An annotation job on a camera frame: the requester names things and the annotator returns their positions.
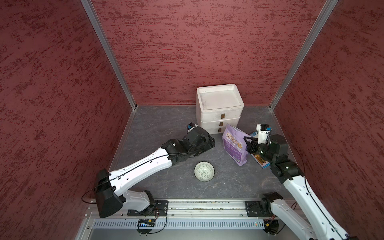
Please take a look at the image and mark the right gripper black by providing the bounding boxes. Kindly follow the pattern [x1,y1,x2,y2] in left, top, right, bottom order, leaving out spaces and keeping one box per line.
[242,135,275,162]

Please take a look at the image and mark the purple oats bag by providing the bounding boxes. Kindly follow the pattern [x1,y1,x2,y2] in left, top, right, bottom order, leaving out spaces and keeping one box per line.
[222,125,249,167]

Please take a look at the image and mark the white patterned breakfast bowl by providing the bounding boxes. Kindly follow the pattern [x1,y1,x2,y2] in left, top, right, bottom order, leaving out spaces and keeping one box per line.
[194,162,215,182]

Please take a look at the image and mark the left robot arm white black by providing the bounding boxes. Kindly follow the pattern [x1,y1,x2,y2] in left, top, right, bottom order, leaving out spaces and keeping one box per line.
[93,123,215,218]

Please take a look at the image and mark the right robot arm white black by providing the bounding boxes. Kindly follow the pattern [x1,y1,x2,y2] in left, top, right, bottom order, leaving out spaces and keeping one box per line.
[244,134,356,240]

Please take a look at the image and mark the dog picture book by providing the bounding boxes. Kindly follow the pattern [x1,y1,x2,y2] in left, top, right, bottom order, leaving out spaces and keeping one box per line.
[251,154,270,169]

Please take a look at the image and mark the white foam box stack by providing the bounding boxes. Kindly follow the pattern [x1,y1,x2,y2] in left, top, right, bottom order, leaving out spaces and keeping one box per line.
[196,84,244,135]

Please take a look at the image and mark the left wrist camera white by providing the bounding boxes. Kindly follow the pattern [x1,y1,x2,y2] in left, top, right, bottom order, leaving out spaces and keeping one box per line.
[187,123,198,134]

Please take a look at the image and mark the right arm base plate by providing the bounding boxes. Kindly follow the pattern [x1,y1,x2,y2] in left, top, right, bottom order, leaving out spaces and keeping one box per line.
[245,201,272,218]

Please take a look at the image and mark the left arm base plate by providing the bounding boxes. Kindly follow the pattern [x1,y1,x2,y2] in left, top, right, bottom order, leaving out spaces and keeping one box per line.
[127,200,169,217]

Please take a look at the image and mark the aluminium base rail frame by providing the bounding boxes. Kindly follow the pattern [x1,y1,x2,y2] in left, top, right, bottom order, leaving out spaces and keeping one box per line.
[76,199,305,240]

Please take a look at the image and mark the right base cable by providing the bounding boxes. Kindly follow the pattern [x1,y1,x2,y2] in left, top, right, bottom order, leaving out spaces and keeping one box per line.
[263,202,298,236]

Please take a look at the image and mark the base cable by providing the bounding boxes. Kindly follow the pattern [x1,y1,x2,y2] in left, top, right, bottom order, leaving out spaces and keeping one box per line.
[263,202,298,236]
[135,206,169,235]

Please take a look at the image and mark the left base cable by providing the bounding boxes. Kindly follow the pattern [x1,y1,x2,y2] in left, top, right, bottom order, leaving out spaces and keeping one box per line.
[135,206,169,235]

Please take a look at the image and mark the right corner aluminium post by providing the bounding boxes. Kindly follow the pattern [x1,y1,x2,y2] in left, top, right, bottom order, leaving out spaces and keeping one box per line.
[269,0,339,112]

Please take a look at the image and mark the corner aluminium post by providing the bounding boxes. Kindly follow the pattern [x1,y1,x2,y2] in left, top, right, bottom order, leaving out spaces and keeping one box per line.
[269,0,339,112]
[81,0,137,111]

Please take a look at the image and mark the left corner aluminium post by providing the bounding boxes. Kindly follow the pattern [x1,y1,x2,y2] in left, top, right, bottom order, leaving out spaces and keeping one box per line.
[81,0,137,111]

